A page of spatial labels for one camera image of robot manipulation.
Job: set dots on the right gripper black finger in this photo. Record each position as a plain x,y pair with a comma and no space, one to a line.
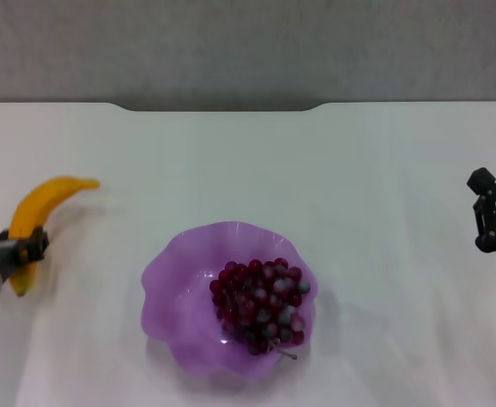
485,199

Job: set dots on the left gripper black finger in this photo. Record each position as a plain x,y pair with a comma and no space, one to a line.
1,234
35,248

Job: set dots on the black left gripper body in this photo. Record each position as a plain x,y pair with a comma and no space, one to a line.
1,254

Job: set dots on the yellow banana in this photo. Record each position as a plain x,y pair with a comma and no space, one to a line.
31,212

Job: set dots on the red grape bunch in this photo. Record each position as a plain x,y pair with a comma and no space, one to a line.
258,303

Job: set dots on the purple wavy plastic bowl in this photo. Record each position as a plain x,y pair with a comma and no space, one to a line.
180,305

